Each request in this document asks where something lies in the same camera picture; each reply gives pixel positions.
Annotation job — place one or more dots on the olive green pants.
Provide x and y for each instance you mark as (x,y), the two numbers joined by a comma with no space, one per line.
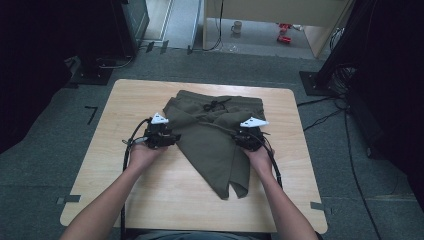
(206,146)

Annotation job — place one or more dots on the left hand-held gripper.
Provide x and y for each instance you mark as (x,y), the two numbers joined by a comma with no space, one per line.
(160,135)

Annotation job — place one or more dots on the small red object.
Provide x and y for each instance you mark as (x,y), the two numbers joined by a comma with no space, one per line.
(284,39)
(285,26)

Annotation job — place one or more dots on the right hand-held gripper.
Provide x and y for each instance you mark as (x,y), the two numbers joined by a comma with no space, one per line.
(250,138)

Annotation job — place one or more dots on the grey mug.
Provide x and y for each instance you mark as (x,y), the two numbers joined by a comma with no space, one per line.
(236,27)

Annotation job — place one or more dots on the black cabinet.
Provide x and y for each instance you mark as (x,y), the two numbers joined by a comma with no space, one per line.
(131,23)

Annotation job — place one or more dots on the person's left hand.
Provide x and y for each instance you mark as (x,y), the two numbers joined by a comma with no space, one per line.
(145,156)

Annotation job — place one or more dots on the person's right hand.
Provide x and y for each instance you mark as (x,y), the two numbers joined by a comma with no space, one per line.
(260,161)

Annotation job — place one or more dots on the black stand base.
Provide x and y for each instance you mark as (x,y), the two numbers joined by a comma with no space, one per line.
(91,75)

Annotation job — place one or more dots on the black metal stand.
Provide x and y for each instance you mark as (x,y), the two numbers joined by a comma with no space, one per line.
(336,53)

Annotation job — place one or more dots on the beige wooden desk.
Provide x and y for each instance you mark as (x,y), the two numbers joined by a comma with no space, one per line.
(276,10)

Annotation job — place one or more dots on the person's grey clothing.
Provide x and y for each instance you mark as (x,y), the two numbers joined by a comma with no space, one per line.
(200,236)

